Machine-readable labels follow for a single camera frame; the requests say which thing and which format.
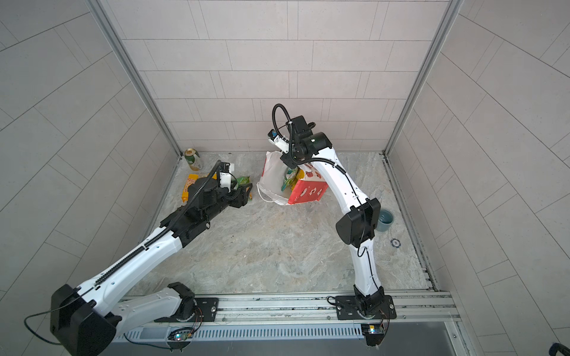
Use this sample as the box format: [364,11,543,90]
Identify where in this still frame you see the aluminium corner post left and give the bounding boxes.
[85,0,183,157]

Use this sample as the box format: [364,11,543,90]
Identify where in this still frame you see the white red printed paper bag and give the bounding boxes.
[257,151,328,206]

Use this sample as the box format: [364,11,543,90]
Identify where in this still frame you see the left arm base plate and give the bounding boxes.
[154,298,219,323]

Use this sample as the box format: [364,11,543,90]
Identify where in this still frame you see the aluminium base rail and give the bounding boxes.
[196,290,460,326]

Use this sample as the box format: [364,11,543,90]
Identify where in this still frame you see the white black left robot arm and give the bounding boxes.
[50,161,252,355]

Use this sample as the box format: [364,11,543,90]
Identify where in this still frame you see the aluminium corner post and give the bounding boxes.
[85,0,183,157]
[384,0,463,157]

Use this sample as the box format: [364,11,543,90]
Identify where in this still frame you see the green rainbow snack bag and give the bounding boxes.
[281,168,299,191]

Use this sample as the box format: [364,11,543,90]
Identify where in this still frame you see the small blue white bottle cap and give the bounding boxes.
[390,239,401,249]

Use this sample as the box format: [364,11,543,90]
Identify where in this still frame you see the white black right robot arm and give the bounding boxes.
[268,103,385,317]

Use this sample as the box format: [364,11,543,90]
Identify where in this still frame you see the blue-grey ceramic cup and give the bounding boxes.
[376,209,394,232]

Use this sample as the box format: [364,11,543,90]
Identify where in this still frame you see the green red snack bag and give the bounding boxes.
[235,176,252,188]

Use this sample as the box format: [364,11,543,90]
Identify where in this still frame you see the aluminium corner post right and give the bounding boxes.
[384,0,463,157]

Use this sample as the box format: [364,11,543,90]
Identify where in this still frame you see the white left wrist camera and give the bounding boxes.
[217,162,235,191]

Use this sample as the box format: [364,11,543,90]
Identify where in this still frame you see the green white drink can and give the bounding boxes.
[184,148,203,171]

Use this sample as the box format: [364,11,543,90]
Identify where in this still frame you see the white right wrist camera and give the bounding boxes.
[267,129,289,154]

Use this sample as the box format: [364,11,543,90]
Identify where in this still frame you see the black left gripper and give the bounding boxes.
[200,179,254,225]

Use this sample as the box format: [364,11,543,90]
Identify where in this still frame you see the black cable left base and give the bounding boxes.
[23,309,63,347]

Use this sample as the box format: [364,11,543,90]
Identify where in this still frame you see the right circuit board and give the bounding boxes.
[361,323,387,347]

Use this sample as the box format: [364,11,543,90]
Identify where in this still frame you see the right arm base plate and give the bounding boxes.
[327,295,397,320]

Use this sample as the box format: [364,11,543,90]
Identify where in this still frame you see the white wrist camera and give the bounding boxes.
[267,129,289,154]
[217,162,235,191]

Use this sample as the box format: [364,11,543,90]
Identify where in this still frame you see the left circuit board green LED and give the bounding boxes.
[166,327,195,348]

